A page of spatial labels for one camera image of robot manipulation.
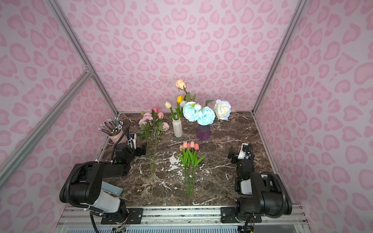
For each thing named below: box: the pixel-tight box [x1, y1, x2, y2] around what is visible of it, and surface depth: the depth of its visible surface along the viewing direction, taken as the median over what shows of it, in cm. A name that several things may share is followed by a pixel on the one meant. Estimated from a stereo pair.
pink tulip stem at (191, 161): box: [187, 140, 197, 197], surface depth 93 cm
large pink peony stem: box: [147, 136, 158, 175], surface depth 97 cm
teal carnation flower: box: [196, 106, 216, 126], surface depth 59 cm
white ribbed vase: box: [171, 117, 183, 138], surface depth 97 cm
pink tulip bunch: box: [164, 95, 187, 120], surface depth 88 cm
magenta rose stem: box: [152, 106, 167, 164], surface depth 109 cm
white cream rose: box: [213, 99, 232, 121], surface depth 64 cm
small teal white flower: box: [182, 101, 203, 122], surface depth 57 cm
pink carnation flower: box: [138, 112, 154, 147], surface depth 109 cm
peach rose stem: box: [175, 79, 197, 102], surface depth 78 cm
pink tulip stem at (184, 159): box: [177, 144, 187, 167], surface depth 95 cm
